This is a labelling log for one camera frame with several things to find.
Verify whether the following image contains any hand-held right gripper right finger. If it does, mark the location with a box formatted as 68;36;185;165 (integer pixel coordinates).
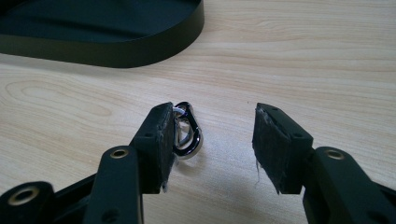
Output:
251;102;396;224

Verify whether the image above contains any black oval tray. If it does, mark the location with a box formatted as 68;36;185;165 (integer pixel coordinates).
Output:
0;0;205;69

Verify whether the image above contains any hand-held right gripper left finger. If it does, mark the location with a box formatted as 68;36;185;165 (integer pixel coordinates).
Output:
82;101;177;224

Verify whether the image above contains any silver metal carabiner clip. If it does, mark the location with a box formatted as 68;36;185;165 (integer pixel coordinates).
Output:
172;101;204;161

